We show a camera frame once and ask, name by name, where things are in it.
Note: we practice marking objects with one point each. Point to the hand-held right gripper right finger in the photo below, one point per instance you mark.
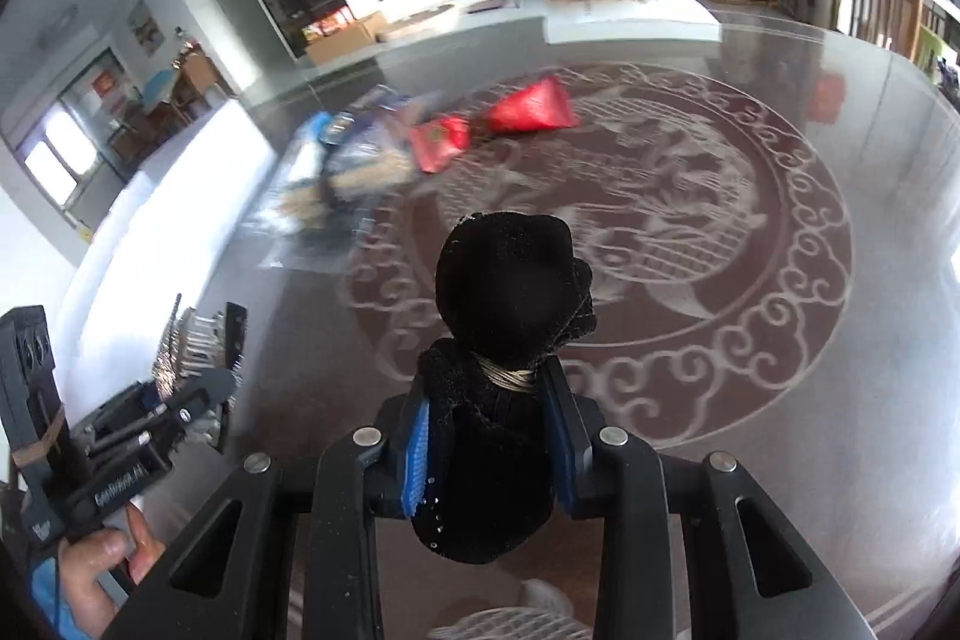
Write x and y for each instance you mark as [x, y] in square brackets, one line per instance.
[560, 456]

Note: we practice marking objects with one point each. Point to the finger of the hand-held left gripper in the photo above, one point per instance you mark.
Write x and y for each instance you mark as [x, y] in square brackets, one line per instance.
[202, 392]
[112, 434]

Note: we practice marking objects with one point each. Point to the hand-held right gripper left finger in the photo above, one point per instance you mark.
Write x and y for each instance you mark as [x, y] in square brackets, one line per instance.
[416, 452]

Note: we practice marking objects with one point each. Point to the black and silver metal item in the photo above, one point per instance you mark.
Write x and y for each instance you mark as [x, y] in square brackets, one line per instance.
[196, 340]

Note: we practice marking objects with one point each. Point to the black velvet pouch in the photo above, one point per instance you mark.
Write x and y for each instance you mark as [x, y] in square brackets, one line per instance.
[510, 287]

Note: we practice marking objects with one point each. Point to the blue and white carton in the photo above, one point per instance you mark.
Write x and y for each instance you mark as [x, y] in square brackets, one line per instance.
[307, 141]

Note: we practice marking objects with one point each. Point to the person's left hand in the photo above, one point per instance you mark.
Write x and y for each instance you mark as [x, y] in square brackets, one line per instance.
[90, 565]

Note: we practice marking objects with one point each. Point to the white flat panel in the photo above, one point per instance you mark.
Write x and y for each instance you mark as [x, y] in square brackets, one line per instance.
[180, 197]

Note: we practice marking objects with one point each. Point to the small red packet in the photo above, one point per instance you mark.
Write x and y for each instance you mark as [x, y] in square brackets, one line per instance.
[439, 144]

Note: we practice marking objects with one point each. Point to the blue printed packet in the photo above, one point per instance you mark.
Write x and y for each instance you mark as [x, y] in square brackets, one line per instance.
[375, 108]

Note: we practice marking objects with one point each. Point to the large red pouch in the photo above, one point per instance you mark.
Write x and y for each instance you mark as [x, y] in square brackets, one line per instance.
[529, 108]

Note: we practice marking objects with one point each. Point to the cardboard box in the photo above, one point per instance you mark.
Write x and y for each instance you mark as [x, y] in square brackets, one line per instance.
[349, 33]

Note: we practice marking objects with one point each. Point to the white flat box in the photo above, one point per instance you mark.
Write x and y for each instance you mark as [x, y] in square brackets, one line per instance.
[630, 21]

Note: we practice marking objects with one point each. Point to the cluttered wooden side table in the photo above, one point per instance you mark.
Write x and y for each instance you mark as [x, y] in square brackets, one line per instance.
[941, 25]

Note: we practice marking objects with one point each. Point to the framed wall picture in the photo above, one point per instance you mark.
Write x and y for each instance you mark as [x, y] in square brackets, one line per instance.
[146, 29]

